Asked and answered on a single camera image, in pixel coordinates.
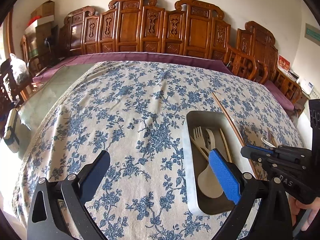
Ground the small beige and black box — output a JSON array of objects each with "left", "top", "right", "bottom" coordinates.
[{"left": 3, "top": 108, "right": 21, "bottom": 153}]

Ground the dark wooden dining chair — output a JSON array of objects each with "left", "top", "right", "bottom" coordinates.
[{"left": 0, "top": 58, "right": 33, "bottom": 103}]

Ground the carved wooden sofa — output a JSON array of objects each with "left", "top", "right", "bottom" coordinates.
[{"left": 32, "top": 0, "right": 269, "bottom": 86}]

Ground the person's right hand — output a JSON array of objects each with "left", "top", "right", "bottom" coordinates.
[{"left": 291, "top": 197, "right": 320, "bottom": 231}]

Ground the metal spoon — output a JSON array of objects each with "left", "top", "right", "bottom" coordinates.
[{"left": 260, "top": 136, "right": 274, "bottom": 147}]

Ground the stack of brown cartons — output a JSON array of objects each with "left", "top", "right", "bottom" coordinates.
[{"left": 23, "top": 21, "right": 59, "bottom": 63}]

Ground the brown cardboard box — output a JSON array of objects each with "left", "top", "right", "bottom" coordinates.
[{"left": 30, "top": 0, "right": 55, "bottom": 19}]

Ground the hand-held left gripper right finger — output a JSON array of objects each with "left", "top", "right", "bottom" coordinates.
[{"left": 209, "top": 148, "right": 293, "bottom": 240}]

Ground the wooden chair by cartons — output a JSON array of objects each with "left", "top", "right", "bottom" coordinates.
[{"left": 20, "top": 35, "right": 47, "bottom": 73}]

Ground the rectangular metal tin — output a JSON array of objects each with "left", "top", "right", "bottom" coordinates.
[{"left": 182, "top": 110, "right": 253, "bottom": 216}]

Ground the purple sofa cushion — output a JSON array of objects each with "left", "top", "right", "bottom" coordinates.
[{"left": 32, "top": 51, "right": 234, "bottom": 81}]

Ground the brown wooden chopstick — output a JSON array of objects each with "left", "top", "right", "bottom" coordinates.
[{"left": 212, "top": 92, "right": 245, "bottom": 147}]

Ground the wooden door frame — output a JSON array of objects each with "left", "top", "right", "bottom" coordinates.
[{"left": 6, "top": 9, "right": 15, "bottom": 56}]

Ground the white desk telephone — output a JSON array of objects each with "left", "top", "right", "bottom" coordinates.
[{"left": 300, "top": 78, "right": 314, "bottom": 96}]

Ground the blue floral tablecloth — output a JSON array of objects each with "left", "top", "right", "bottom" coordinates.
[{"left": 11, "top": 60, "right": 304, "bottom": 240}]

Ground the clear plastic bag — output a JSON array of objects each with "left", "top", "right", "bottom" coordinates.
[{"left": 9, "top": 53, "right": 29, "bottom": 84}]

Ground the carved wooden armchair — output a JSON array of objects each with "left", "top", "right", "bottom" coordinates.
[{"left": 236, "top": 21, "right": 303, "bottom": 111}]

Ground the beige plastic spoon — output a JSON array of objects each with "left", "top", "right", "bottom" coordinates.
[{"left": 197, "top": 162, "right": 224, "bottom": 199}]

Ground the white flat box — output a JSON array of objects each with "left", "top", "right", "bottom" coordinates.
[{"left": 24, "top": 15, "right": 55, "bottom": 34}]

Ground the beige plastic fork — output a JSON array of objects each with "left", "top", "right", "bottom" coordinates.
[{"left": 193, "top": 126, "right": 209, "bottom": 161}]

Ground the red desk calendar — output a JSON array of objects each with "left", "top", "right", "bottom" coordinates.
[{"left": 277, "top": 54, "right": 291, "bottom": 71}]

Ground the green wall panel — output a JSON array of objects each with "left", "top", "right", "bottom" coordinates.
[{"left": 304, "top": 23, "right": 320, "bottom": 43}]

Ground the black desk lamp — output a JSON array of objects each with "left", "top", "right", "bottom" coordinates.
[{"left": 44, "top": 36, "right": 55, "bottom": 67}]

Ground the purple armchair cushion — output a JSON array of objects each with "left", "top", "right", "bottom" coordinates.
[{"left": 264, "top": 80, "right": 296, "bottom": 111}]

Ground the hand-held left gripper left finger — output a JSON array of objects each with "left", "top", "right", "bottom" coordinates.
[{"left": 26, "top": 150, "right": 111, "bottom": 240}]

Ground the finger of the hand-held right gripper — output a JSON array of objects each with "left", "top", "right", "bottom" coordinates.
[
  {"left": 240, "top": 146, "right": 266, "bottom": 163},
  {"left": 246, "top": 144, "right": 275, "bottom": 156}
]

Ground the beige plastic knife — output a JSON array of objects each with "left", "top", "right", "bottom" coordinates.
[{"left": 205, "top": 128, "right": 216, "bottom": 153}]

